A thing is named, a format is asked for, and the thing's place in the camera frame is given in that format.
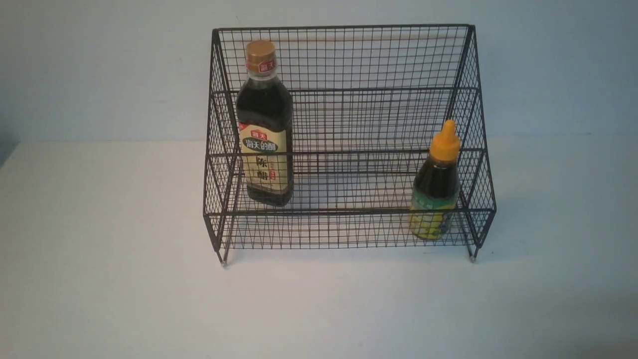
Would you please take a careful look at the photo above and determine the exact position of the dark vinegar bottle gold cap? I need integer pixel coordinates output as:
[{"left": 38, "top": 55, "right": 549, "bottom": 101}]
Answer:
[{"left": 236, "top": 39, "right": 294, "bottom": 207}]

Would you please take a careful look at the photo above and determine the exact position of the small sauce bottle orange cap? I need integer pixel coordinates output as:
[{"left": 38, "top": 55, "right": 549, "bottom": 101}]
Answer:
[{"left": 409, "top": 119, "right": 461, "bottom": 241}]

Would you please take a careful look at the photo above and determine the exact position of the black wire mesh shelf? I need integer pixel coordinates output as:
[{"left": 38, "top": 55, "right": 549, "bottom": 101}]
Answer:
[{"left": 203, "top": 23, "right": 497, "bottom": 266}]

